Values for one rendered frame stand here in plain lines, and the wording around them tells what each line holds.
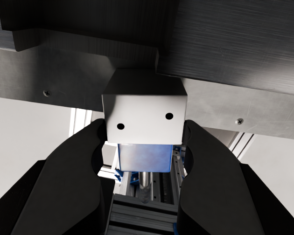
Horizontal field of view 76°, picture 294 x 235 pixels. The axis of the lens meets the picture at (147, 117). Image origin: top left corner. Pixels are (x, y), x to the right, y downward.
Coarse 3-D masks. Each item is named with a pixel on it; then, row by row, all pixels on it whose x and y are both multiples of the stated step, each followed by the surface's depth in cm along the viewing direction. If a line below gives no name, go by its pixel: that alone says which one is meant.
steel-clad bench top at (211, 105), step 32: (0, 64) 16; (32, 64) 15; (64, 64) 15; (96, 64) 15; (128, 64) 15; (0, 96) 17; (32, 96) 17; (64, 96) 17; (96, 96) 17; (192, 96) 17; (224, 96) 17; (256, 96) 16; (288, 96) 16; (224, 128) 18; (256, 128) 18; (288, 128) 18
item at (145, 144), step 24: (120, 72) 14; (144, 72) 14; (120, 96) 11; (144, 96) 11; (168, 96) 11; (120, 120) 12; (144, 120) 12; (168, 120) 12; (120, 144) 14; (144, 144) 14; (168, 144) 13; (120, 168) 16; (144, 168) 15; (168, 168) 15; (144, 192) 18
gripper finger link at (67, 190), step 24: (96, 120) 12; (72, 144) 10; (96, 144) 10; (48, 168) 8; (72, 168) 8; (96, 168) 10; (48, 192) 7; (72, 192) 7; (96, 192) 7; (24, 216) 6; (48, 216) 6; (72, 216) 6; (96, 216) 7
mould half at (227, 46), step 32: (192, 0) 5; (224, 0) 5; (256, 0) 5; (288, 0) 5; (0, 32) 6; (192, 32) 6; (224, 32) 6; (256, 32) 6; (288, 32) 6; (160, 64) 6; (192, 64) 6; (224, 64) 6; (256, 64) 6; (288, 64) 6
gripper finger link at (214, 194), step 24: (192, 120) 12; (192, 144) 10; (216, 144) 10; (192, 168) 8; (216, 168) 8; (240, 168) 8; (192, 192) 7; (216, 192) 7; (240, 192) 7; (192, 216) 6; (216, 216) 6; (240, 216) 6
